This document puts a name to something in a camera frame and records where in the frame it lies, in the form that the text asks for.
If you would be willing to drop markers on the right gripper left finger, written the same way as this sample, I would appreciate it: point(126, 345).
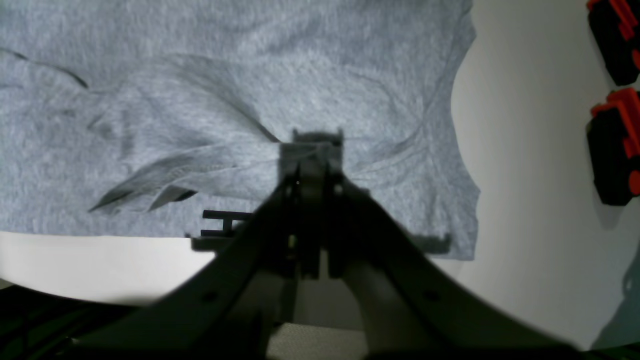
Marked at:
point(228, 309)

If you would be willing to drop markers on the top blue bar clamp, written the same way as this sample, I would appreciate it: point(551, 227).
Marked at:
point(615, 26)

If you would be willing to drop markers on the blue bar clamp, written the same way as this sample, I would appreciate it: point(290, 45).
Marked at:
point(613, 137)
point(615, 26)

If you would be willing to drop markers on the grey T-shirt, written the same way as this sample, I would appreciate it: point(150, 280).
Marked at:
point(131, 117)

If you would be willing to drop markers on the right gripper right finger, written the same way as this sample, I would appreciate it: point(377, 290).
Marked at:
point(410, 309)

